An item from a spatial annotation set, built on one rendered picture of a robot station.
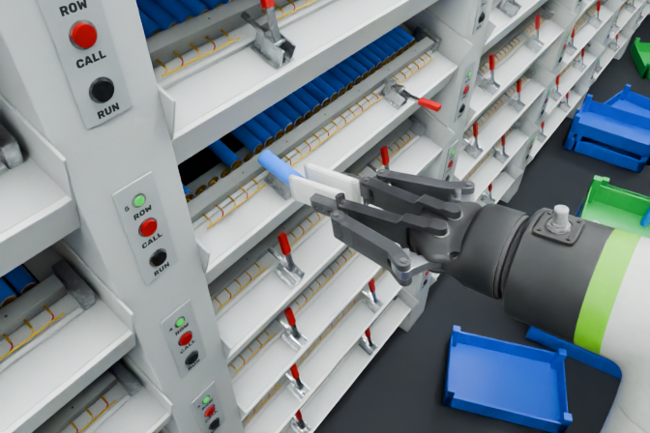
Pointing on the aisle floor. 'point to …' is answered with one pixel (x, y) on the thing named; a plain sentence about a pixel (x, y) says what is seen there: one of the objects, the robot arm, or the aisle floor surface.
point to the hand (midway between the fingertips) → (325, 189)
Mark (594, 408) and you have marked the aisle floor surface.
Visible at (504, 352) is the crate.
